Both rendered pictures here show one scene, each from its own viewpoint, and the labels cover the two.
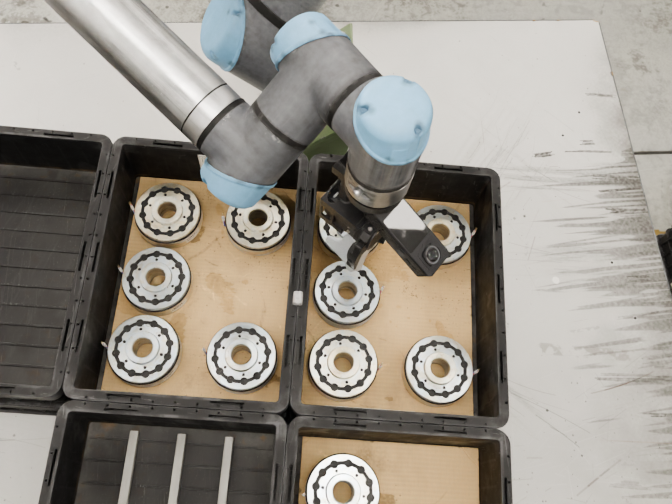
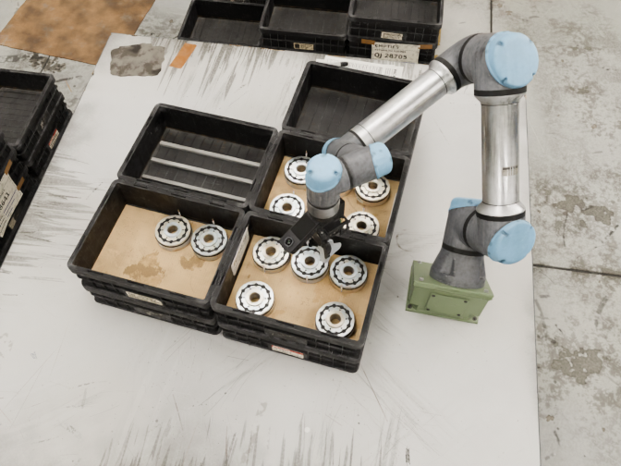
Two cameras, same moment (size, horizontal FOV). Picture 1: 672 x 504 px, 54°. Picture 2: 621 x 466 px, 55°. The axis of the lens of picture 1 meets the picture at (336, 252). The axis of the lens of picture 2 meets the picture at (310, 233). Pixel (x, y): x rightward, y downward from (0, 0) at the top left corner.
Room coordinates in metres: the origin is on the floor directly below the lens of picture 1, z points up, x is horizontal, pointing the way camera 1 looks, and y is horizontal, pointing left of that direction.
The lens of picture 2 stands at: (0.65, -0.72, 2.30)
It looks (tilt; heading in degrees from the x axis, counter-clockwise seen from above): 59 degrees down; 114
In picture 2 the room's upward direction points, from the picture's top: 1 degrees counter-clockwise
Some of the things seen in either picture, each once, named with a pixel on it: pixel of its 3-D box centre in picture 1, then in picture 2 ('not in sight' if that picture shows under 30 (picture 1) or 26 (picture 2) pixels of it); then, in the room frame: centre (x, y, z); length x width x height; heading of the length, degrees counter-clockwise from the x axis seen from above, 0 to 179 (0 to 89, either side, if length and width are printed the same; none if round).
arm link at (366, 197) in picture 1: (377, 174); (322, 201); (0.36, -0.03, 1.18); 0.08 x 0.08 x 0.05
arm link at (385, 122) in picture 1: (386, 133); (324, 180); (0.37, -0.03, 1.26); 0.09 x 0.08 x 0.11; 49
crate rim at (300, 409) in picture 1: (401, 283); (300, 275); (0.34, -0.10, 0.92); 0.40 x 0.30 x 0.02; 7
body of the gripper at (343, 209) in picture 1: (365, 200); (324, 218); (0.37, -0.02, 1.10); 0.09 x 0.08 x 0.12; 60
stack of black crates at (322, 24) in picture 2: not in sight; (308, 40); (-0.28, 1.34, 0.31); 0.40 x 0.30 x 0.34; 15
